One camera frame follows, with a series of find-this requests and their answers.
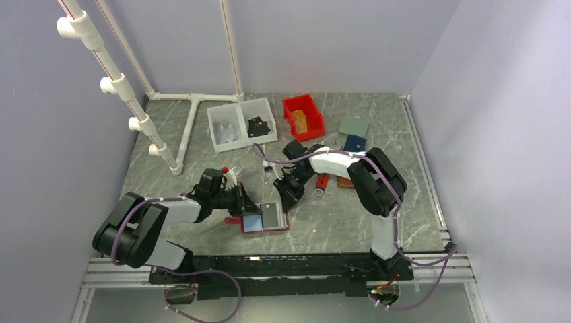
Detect cards in white tray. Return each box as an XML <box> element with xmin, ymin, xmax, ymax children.
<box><xmin>215</xmin><ymin>122</ymin><xmax>239</xmax><ymax>145</ymax></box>

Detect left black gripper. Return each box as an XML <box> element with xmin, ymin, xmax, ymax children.
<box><xmin>210</xmin><ymin>181</ymin><xmax>261</xmax><ymax>217</ymax></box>

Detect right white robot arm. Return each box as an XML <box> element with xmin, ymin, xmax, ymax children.
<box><xmin>273</xmin><ymin>140</ymin><xmax>407</xmax><ymax>279</ymax></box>

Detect black credit card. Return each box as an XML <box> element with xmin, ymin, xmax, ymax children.
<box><xmin>248</xmin><ymin>117</ymin><xmax>268</xmax><ymax>131</ymax></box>

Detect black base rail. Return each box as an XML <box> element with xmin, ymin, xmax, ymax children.
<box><xmin>149</xmin><ymin>252</ymin><xmax>414</xmax><ymax>300</ymax></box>

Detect green card holder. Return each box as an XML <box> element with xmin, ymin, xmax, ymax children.
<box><xmin>338</xmin><ymin>116</ymin><xmax>370</xmax><ymax>137</ymax></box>

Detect white divided tray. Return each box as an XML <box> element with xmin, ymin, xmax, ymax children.
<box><xmin>207</xmin><ymin>98</ymin><xmax>278</xmax><ymax>153</ymax></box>

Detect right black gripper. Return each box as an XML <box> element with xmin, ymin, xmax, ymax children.
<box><xmin>274</xmin><ymin>169</ymin><xmax>314</xmax><ymax>213</ymax></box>

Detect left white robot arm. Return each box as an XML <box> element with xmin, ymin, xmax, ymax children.
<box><xmin>92</xmin><ymin>168</ymin><xmax>261</xmax><ymax>283</ymax></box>

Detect white pvc pipe frame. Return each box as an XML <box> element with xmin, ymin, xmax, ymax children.
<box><xmin>57</xmin><ymin>0</ymin><xmax>244</xmax><ymax>176</ymax></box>

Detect red handled adjustable wrench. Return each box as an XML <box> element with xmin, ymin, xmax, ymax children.
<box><xmin>314</xmin><ymin>139</ymin><xmax>342</xmax><ymax>197</ymax></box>

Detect silver grey credit card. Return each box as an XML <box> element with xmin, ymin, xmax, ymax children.
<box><xmin>260</xmin><ymin>202</ymin><xmax>281</xmax><ymax>229</ymax></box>

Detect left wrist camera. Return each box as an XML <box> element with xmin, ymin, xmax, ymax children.
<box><xmin>222</xmin><ymin>165</ymin><xmax>243</xmax><ymax>189</ymax></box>

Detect orange card in bin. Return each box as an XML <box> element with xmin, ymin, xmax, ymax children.
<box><xmin>291</xmin><ymin>110</ymin><xmax>308</xmax><ymax>134</ymax></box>

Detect brown card holder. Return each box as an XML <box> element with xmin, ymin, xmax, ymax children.
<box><xmin>337</xmin><ymin>177</ymin><xmax>354</xmax><ymax>189</ymax></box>

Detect red plastic bin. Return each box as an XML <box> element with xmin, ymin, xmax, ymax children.
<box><xmin>282</xmin><ymin>94</ymin><xmax>325</xmax><ymax>142</ymax></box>

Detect blue card holder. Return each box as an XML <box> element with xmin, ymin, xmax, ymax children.
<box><xmin>342</xmin><ymin>135</ymin><xmax>367</xmax><ymax>153</ymax></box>

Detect red card holder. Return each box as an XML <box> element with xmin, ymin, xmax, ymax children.
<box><xmin>224</xmin><ymin>202</ymin><xmax>290</xmax><ymax>234</ymax></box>

